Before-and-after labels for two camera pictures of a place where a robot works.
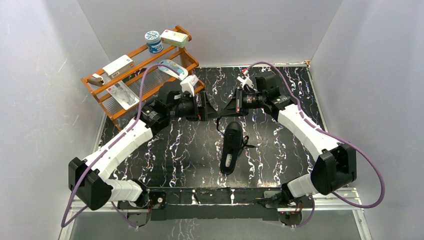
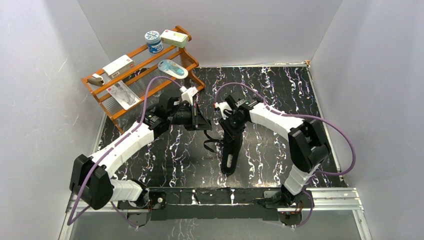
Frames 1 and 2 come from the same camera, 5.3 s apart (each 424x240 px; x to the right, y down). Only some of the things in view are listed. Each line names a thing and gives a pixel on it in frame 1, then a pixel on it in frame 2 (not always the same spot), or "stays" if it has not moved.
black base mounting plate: x=264 y=204 stays
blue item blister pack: x=174 y=66 stays
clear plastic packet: x=123 y=95 stays
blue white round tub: x=153 y=39 stays
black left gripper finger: x=212 y=113 → x=203 y=124
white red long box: x=113 y=69 stays
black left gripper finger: x=204 y=101 → x=195 y=108
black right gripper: x=235 y=105 → x=230 y=134
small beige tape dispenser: x=96 y=80 stays
